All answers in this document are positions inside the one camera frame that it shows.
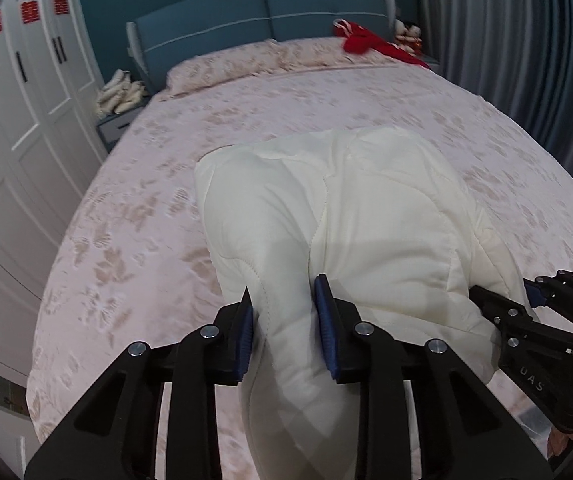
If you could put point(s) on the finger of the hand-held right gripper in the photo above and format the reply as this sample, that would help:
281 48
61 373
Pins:
503 310
566 290

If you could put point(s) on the stack of beige cloths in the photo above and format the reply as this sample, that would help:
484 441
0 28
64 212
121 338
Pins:
119 94

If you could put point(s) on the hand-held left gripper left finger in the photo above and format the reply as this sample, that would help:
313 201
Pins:
244 342

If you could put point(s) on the bed with pink floral cover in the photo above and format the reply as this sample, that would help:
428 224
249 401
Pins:
276 105

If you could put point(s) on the blue nightstand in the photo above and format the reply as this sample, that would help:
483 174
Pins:
116 130

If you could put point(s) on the white wardrobe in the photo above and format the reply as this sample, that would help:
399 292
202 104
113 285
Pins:
11 135

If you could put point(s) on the plush toy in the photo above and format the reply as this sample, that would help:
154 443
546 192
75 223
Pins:
409 35

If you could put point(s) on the grey curtain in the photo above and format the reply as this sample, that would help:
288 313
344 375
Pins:
506 35

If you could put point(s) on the person's right hand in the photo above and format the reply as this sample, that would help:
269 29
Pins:
563 442

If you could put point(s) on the cream quilted coat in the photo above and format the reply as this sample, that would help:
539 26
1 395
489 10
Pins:
376 220

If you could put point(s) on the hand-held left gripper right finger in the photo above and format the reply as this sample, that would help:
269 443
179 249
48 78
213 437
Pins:
326 332

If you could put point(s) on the red cloth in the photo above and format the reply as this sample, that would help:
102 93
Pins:
366 42

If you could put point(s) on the blue padded headboard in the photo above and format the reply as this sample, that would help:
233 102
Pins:
216 25

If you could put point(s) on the pink floral pillow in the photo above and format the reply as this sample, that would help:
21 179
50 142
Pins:
216 67
326 50

